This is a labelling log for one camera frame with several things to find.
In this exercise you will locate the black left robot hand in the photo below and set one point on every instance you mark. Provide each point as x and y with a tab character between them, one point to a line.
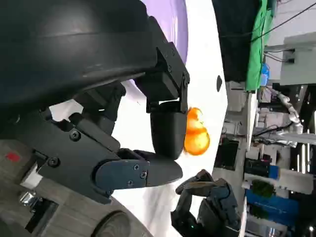
74	49

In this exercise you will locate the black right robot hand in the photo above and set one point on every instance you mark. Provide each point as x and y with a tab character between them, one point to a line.
217	205

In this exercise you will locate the orange and white bread roll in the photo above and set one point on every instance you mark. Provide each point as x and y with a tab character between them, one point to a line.
197	138

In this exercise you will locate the black box under desk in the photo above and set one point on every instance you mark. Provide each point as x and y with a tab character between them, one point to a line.
227	154

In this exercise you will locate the blue storage box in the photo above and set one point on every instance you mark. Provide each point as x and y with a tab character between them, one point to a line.
276	205

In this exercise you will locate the lilac plate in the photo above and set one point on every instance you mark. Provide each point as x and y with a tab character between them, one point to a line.
172	19

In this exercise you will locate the black table grommet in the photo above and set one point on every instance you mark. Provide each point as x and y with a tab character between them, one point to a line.
219	82

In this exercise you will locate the blue plastic bag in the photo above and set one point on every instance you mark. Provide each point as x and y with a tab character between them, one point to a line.
266	74

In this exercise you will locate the green cloth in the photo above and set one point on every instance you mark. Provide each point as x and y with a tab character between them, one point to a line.
258	54

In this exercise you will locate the black curtain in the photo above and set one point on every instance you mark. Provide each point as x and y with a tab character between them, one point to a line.
232	37

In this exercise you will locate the grey machine cabinet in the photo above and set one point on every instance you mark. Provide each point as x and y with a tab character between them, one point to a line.
301	61

